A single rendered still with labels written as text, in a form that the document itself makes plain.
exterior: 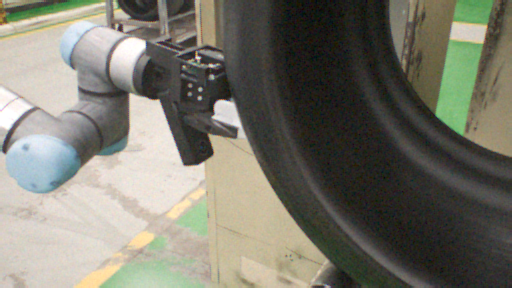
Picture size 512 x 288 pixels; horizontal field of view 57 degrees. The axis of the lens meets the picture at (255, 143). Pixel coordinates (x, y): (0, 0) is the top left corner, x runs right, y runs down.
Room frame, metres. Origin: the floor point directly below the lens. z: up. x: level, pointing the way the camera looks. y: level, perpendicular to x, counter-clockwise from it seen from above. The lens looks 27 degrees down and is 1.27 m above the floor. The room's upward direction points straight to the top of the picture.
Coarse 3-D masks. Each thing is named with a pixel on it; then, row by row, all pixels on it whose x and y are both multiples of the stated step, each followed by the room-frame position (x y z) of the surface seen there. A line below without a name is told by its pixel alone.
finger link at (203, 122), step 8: (208, 112) 0.54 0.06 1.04; (192, 120) 0.53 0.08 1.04; (200, 120) 0.52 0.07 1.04; (208, 120) 0.52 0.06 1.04; (216, 120) 0.52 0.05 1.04; (200, 128) 0.52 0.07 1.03; (208, 128) 0.52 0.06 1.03; (216, 128) 0.51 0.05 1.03; (224, 128) 0.52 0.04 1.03; (232, 128) 0.51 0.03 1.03; (224, 136) 0.51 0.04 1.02; (232, 136) 0.51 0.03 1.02
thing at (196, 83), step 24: (168, 48) 0.58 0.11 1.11; (192, 48) 0.59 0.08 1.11; (216, 48) 0.60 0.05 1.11; (144, 72) 0.59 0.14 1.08; (168, 72) 0.59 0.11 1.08; (192, 72) 0.56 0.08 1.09; (216, 72) 0.55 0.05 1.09; (144, 96) 0.60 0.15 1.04; (192, 96) 0.56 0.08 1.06; (216, 96) 0.56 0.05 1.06
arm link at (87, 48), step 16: (64, 32) 0.68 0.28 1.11; (80, 32) 0.66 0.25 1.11; (96, 32) 0.66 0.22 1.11; (112, 32) 0.66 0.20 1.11; (64, 48) 0.66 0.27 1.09; (80, 48) 0.65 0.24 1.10; (96, 48) 0.63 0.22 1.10; (112, 48) 0.63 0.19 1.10; (80, 64) 0.65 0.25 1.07; (96, 64) 0.63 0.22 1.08; (80, 80) 0.65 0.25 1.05; (96, 80) 0.64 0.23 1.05
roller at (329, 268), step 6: (330, 264) 0.41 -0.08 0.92; (324, 270) 0.40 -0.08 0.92; (330, 270) 0.39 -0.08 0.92; (336, 270) 0.39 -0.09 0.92; (318, 276) 0.39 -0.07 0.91; (324, 276) 0.38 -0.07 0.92; (330, 276) 0.38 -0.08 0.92; (336, 276) 0.38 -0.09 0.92; (342, 276) 0.38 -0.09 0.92; (312, 282) 0.39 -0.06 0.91; (318, 282) 0.38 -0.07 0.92; (324, 282) 0.37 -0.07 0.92; (330, 282) 0.37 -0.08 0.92; (336, 282) 0.37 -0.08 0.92; (342, 282) 0.38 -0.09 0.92; (348, 282) 0.38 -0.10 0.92
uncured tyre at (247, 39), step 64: (256, 0) 0.39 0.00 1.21; (320, 0) 0.62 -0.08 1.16; (384, 0) 0.62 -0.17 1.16; (256, 64) 0.39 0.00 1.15; (320, 64) 0.60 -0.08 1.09; (384, 64) 0.61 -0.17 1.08; (256, 128) 0.39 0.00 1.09; (320, 128) 0.53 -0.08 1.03; (384, 128) 0.59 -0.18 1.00; (448, 128) 0.58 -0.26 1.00; (320, 192) 0.36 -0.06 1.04; (384, 192) 0.51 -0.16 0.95; (448, 192) 0.53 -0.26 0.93; (384, 256) 0.33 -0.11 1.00; (448, 256) 0.43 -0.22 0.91
